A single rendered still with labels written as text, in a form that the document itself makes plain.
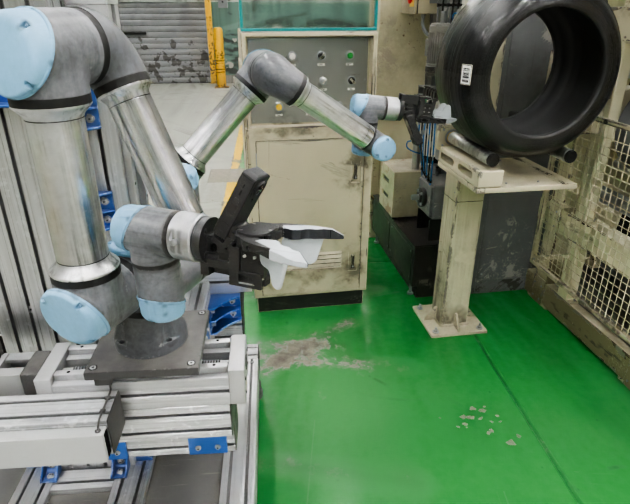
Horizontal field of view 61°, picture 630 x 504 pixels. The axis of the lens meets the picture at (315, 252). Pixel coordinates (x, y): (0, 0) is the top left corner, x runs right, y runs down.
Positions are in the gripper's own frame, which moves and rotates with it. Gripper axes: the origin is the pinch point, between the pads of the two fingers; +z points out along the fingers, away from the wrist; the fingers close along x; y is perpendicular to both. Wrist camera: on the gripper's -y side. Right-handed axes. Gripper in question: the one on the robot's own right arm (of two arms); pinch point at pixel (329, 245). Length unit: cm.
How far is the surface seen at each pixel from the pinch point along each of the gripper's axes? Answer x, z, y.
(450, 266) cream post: -162, 2, 53
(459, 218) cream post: -159, 4, 30
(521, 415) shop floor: -119, 38, 91
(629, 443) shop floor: -118, 73, 91
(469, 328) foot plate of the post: -168, 14, 83
